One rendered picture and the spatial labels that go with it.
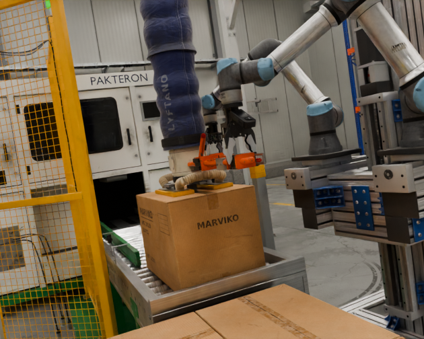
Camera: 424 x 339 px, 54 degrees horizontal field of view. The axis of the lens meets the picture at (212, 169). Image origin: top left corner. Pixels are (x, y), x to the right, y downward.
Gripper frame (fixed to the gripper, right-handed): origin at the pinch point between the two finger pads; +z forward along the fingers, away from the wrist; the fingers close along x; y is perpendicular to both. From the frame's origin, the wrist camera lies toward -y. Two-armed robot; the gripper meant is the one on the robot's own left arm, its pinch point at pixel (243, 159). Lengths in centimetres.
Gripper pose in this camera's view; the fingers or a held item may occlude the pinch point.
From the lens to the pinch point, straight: 144.8
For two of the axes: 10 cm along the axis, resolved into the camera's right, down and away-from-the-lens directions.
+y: -3.7, 0.0, 9.3
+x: -9.2, 1.5, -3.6
